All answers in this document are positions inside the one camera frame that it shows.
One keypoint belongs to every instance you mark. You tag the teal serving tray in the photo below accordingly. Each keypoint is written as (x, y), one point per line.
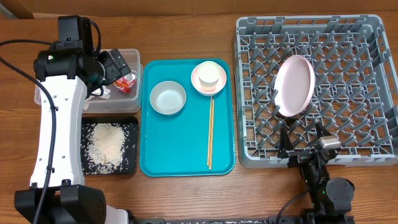
(177, 145)

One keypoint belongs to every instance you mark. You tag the large pink plate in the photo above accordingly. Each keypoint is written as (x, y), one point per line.
(294, 84)

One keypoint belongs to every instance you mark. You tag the pile of rice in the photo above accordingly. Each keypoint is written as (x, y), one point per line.
(105, 146)

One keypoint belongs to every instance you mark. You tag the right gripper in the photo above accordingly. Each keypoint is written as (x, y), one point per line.
(298, 157)

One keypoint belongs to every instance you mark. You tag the clear plastic bin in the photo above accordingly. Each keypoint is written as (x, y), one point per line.
(124, 99)

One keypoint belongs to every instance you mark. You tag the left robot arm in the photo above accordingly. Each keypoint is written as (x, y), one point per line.
(57, 192)

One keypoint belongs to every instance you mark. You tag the grey dishwasher rack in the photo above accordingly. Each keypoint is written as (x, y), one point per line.
(355, 94)

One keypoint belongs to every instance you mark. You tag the grey bowl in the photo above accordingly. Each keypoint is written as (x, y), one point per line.
(168, 97)

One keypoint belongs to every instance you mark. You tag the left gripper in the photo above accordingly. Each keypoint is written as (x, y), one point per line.
(114, 71)

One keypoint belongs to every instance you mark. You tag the white cup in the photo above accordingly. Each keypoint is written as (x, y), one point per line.
(209, 74)

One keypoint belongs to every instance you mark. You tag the red snack wrapper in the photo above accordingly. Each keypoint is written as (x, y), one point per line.
(126, 82)

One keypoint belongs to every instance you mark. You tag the right wooden chopstick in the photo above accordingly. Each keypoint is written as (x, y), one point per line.
(211, 133)

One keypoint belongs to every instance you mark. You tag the white tissue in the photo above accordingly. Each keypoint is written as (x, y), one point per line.
(101, 92)

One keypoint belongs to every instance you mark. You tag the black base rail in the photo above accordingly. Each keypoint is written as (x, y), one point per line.
(269, 220)

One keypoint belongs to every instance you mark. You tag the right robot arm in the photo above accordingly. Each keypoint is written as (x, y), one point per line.
(331, 198)

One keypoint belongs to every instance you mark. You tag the black tray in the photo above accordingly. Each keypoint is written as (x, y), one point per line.
(109, 146)

